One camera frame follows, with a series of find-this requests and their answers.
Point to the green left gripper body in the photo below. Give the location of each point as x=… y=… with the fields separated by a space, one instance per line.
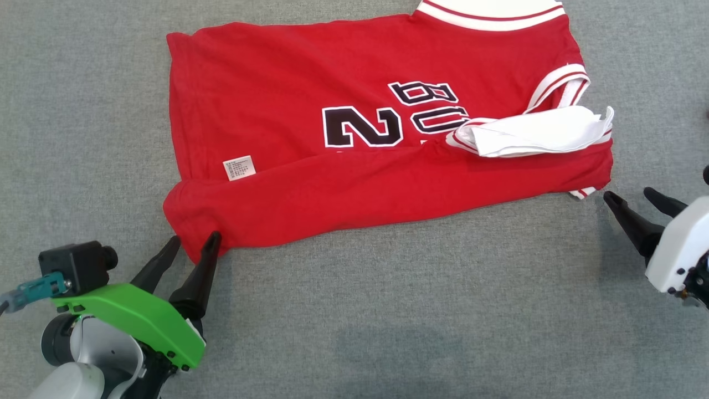
x=144 y=316

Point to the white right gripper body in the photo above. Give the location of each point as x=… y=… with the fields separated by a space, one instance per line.
x=684 y=238

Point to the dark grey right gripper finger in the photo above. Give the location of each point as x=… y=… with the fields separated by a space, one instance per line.
x=667 y=205
x=637 y=227

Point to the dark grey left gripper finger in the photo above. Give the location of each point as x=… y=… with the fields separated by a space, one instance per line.
x=196 y=282
x=155 y=269

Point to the red basketball jersey garment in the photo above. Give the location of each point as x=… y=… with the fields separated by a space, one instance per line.
x=277 y=111

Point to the grey fabric sofa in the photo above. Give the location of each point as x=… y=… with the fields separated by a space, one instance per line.
x=388 y=321

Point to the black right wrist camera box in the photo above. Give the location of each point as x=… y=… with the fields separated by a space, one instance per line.
x=707 y=175

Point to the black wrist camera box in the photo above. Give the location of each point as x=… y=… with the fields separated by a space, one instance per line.
x=707 y=175
x=72 y=263

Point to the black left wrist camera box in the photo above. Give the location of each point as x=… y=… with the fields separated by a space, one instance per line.
x=72 y=263

